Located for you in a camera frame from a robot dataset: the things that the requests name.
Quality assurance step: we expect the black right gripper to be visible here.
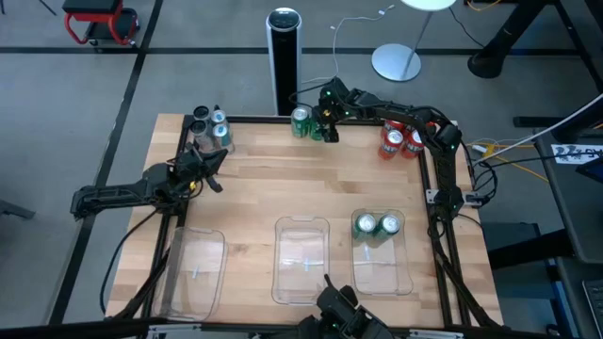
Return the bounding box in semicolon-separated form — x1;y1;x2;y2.
313;78;352;144

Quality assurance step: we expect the white printed label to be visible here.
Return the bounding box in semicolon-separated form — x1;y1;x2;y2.
550;143;603;165

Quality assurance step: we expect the clear plastic bin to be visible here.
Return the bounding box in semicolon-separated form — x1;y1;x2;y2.
271;215;332;307
151;225;231;322
350;207;416;298

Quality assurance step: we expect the black cable bundle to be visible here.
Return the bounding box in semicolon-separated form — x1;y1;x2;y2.
464;140;499;208

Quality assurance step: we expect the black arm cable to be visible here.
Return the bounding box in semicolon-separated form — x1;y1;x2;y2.
98;206;164;315

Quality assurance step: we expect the black white tower fan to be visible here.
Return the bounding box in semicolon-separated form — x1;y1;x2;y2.
265;6;303;118

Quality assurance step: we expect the black keyboard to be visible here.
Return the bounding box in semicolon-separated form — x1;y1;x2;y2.
581;279;603;326

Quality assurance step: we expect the red black rolling stool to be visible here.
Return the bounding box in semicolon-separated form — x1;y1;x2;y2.
61;0;141;47

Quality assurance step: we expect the black front crossbar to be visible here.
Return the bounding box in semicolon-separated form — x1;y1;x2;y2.
0;315;331;339

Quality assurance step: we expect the tall black cylindrical tower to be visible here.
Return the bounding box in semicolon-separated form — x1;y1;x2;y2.
467;0;550;80

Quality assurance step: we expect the silver arm base bracket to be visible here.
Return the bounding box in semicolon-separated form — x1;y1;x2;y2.
425;187;486;208

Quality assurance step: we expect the yellow cable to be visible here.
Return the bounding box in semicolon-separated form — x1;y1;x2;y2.
465;0;501;12
489;140;551;184

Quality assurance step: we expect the round white side table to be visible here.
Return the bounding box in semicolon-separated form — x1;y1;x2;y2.
370;0;458;83

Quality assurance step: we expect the black office desk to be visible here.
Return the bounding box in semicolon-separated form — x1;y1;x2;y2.
484;93;603;339

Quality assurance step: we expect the thin white floor cable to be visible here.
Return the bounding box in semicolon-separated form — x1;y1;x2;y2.
301;4;396;86

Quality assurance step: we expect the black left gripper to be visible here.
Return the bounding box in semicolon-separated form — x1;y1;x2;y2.
171;149;228;194

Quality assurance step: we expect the thick white cable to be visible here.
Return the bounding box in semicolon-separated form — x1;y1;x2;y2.
473;92;603;166

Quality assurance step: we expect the grey chair leg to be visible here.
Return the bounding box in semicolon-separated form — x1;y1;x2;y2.
0;197;37;220

